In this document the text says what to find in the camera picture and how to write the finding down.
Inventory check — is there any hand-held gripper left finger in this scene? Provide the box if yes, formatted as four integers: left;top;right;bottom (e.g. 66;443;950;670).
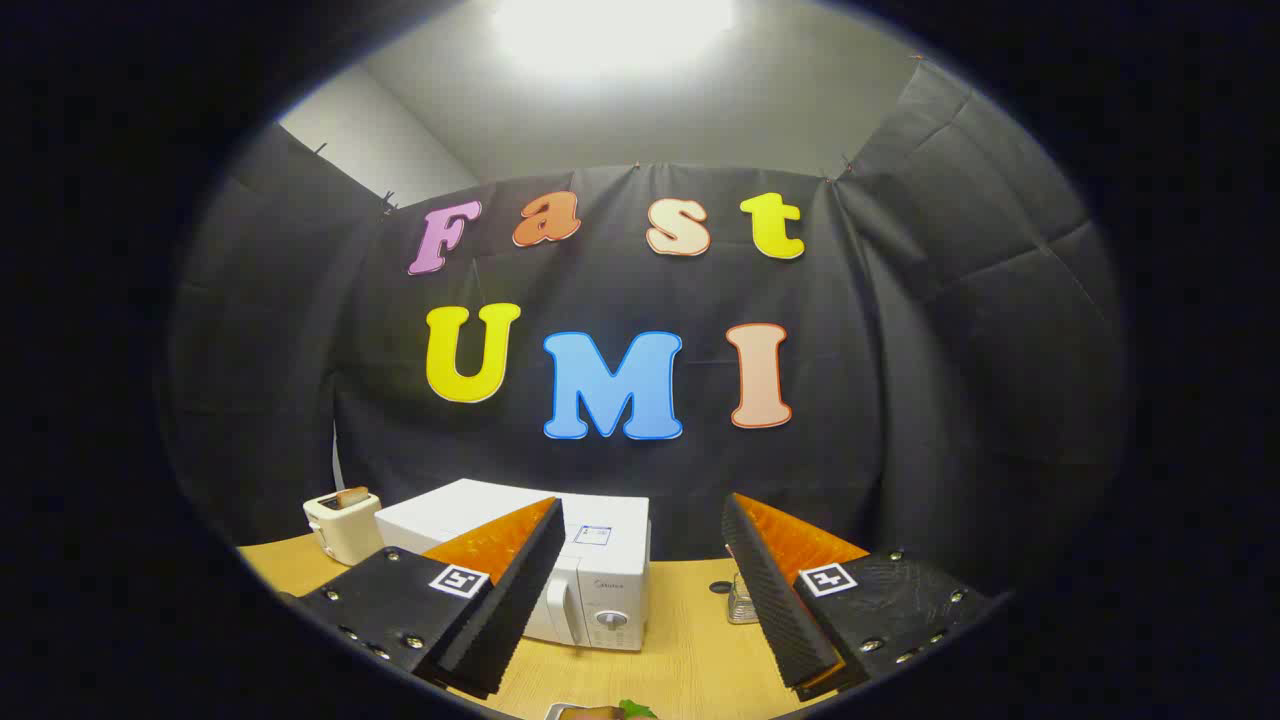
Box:
297;497;566;699

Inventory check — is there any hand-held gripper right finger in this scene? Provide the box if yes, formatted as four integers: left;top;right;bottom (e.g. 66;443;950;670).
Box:
722;492;1004;703

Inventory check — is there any white microwave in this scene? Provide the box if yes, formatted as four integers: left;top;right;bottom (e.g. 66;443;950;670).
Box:
375;478;652;653

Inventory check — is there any brown bread lettuce sandwich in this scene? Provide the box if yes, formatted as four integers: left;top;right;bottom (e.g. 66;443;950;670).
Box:
563;699;659;720

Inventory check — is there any white toaster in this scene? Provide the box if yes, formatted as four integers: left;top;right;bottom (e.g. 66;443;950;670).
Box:
303;488;384;567

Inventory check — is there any black backdrop cloth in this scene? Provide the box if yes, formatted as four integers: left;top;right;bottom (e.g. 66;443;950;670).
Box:
165;60;1131;591

